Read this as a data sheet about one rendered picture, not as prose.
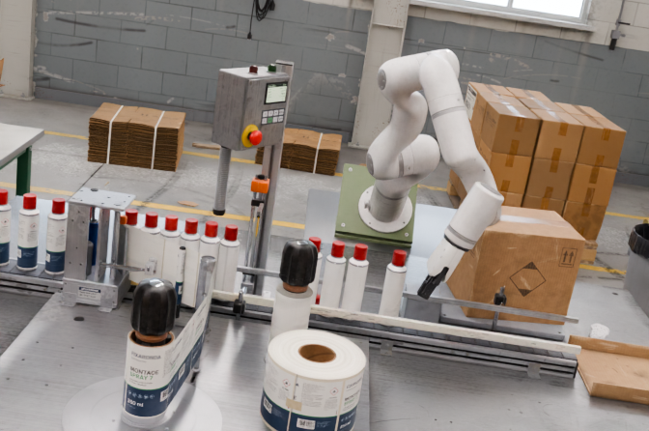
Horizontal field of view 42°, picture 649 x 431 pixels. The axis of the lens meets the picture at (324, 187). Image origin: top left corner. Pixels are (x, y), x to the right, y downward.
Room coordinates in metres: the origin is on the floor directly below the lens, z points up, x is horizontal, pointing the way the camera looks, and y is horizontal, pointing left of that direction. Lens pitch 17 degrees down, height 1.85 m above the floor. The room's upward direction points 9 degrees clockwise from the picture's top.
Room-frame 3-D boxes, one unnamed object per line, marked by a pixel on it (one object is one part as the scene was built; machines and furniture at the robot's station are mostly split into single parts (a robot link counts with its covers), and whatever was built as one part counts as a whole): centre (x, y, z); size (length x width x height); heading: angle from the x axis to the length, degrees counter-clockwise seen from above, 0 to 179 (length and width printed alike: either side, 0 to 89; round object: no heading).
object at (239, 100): (2.11, 0.22, 1.38); 0.17 x 0.10 x 0.19; 145
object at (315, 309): (1.99, -0.18, 0.91); 1.07 x 0.01 x 0.02; 90
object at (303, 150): (6.56, 0.25, 0.11); 0.65 x 0.54 x 0.22; 89
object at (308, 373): (1.54, -0.04, 0.95); 0.20 x 0.20 x 0.14
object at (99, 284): (1.94, 0.53, 1.01); 0.14 x 0.13 x 0.26; 90
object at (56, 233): (2.03, 0.67, 0.98); 0.05 x 0.05 x 0.20
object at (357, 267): (2.03, -0.12, 0.98); 0.05 x 0.05 x 0.20
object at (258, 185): (2.08, 0.17, 1.05); 0.10 x 0.04 x 0.33; 0
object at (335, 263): (2.02, -0.06, 0.98); 0.05 x 0.05 x 0.20
